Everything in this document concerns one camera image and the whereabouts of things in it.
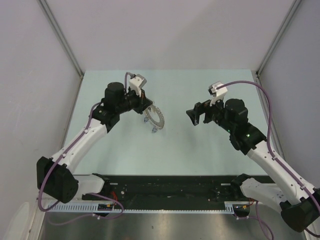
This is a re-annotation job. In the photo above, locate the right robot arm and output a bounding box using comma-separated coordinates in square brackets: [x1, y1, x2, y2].
[186, 98, 320, 233]

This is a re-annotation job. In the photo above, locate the white slotted cable duct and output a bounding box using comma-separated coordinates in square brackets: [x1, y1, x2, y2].
[48, 201, 245, 214]

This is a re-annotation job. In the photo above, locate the right aluminium frame post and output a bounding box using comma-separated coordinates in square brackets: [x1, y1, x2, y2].
[255, 0, 303, 78]

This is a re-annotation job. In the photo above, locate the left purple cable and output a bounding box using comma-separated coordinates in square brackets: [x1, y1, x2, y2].
[37, 71, 137, 226]

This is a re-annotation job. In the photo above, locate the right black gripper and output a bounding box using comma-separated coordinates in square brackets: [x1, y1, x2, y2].
[186, 94, 234, 134]

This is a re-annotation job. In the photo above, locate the left aluminium frame post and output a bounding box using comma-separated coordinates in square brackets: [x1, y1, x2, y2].
[36, 0, 85, 80]

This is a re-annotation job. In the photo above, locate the purple cable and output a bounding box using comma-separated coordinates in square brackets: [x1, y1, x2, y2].
[37, 71, 137, 226]
[217, 80, 320, 240]

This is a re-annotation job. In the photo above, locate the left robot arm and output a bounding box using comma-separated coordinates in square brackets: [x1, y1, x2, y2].
[36, 77, 153, 204]

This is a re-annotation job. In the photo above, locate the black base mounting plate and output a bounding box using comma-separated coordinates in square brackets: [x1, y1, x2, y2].
[74, 174, 292, 210]

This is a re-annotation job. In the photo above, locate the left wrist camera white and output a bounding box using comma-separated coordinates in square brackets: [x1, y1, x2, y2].
[129, 74, 147, 97]

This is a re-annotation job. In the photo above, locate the aluminium frame post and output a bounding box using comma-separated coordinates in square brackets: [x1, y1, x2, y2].
[36, 0, 85, 80]
[255, 0, 303, 78]

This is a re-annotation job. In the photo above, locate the metal key organizer ring disc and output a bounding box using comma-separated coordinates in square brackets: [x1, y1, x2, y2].
[143, 104, 165, 133]

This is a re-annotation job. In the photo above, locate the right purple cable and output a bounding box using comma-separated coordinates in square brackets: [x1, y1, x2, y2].
[217, 80, 320, 240]

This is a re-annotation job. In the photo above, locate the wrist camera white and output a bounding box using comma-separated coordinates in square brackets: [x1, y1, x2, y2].
[129, 74, 147, 97]
[208, 81, 228, 106]

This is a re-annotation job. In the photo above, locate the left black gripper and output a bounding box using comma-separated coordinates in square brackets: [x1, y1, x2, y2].
[116, 86, 152, 115]

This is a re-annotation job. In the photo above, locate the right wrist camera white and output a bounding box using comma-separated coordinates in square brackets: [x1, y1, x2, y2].
[208, 81, 228, 106]

